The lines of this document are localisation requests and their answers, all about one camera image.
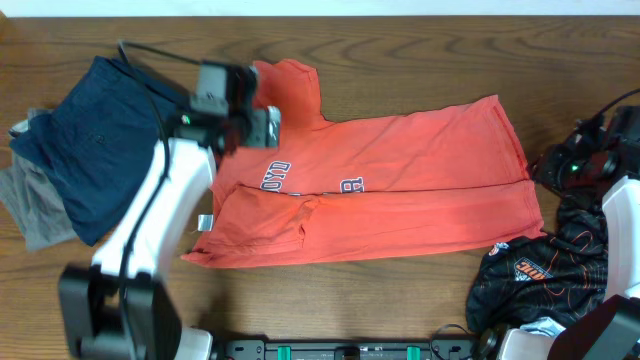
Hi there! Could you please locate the left black cable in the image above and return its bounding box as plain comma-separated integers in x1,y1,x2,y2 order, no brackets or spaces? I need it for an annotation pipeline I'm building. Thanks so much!
115,39,206,360

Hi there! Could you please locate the red t-shirt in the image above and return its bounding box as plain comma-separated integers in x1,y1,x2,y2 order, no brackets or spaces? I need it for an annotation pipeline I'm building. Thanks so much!
186,60,543,268

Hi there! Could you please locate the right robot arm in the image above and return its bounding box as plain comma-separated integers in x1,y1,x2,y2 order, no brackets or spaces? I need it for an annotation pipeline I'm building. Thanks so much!
497,106,639,360

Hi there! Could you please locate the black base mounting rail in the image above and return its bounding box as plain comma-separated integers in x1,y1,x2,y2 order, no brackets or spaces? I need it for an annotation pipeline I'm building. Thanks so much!
209,324,499,360

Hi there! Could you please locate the folded grey garment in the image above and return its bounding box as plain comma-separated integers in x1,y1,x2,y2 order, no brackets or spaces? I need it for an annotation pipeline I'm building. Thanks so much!
0,107,81,252

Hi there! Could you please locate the black cable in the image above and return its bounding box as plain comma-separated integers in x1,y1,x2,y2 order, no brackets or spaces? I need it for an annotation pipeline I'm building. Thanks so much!
589,88,640,124
115,39,206,360

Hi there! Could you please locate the right black cable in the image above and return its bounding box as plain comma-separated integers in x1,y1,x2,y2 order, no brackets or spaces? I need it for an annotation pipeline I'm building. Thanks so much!
589,88,640,124

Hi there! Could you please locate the black orange patterned jersey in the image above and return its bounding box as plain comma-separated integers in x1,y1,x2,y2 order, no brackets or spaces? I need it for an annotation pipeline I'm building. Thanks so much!
465,196,608,333

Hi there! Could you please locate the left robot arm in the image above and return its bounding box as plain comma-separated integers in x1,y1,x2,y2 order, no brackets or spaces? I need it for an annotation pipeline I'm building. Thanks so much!
58,62,280,359

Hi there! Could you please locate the folded navy blue garment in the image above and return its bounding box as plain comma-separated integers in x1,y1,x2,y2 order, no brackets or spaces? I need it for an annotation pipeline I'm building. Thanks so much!
10,56,188,246

